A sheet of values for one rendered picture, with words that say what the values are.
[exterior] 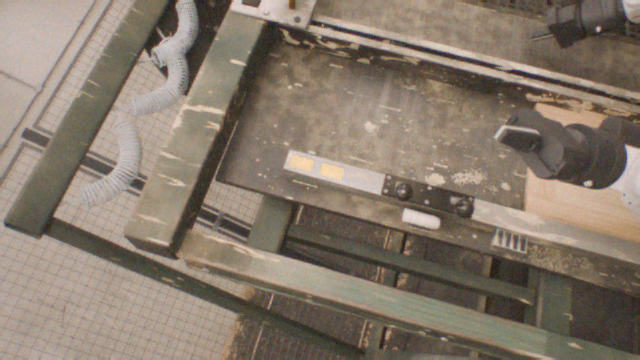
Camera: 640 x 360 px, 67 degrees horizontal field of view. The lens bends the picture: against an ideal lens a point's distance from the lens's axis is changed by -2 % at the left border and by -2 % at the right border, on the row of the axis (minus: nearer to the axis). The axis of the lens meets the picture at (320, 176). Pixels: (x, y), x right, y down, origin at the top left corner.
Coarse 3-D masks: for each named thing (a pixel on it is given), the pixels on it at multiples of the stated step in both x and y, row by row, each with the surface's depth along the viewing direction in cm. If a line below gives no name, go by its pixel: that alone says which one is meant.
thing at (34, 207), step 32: (160, 0) 160; (128, 32) 152; (96, 64) 145; (128, 64) 150; (96, 96) 142; (64, 128) 136; (96, 128) 141; (64, 160) 134; (32, 192) 128; (64, 192) 133; (32, 224) 126; (64, 224) 134; (128, 256) 143; (192, 288) 155; (256, 320) 170; (288, 320) 178; (352, 352) 194
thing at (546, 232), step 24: (288, 168) 108; (312, 168) 108; (360, 192) 108; (456, 216) 105; (480, 216) 105; (504, 216) 105; (528, 216) 105; (528, 240) 106; (552, 240) 103; (576, 240) 103; (600, 240) 103; (624, 240) 103; (624, 264) 103
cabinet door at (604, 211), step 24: (576, 120) 118; (600, 120) 118; (528, 168) 114; (528, 192) 110; (552, 192) 110; (576, 192) 110; (600, 192) 110; (552, 216) 107; (576, 216) 107; (600, 216) 108; (624, 216) 108
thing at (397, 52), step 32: (288, 0) 120; (288, 32) 123; (320, 32) 120; (352, 32) 122; (384, 32) 121; (384, 64) 124; (416, 64) 120; (448, 64) 117; (480, 64) 119; (512, 64) 118; (512, 96) 121; (544, 96) 118; (576, 96) 115; (608, 96) 117
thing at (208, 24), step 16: (176, 0) 170; (208, 0) 176; (224, 0) 180; (176, 16) 169; (208, 16) 175; (224, 16) 178; (208, 32) 173; (144, 48) 161; (192, 48) 169; (208, 48) 173; (160, 64) 162; (192, 64) 168; (192, 80) 167; (240, 112) 173
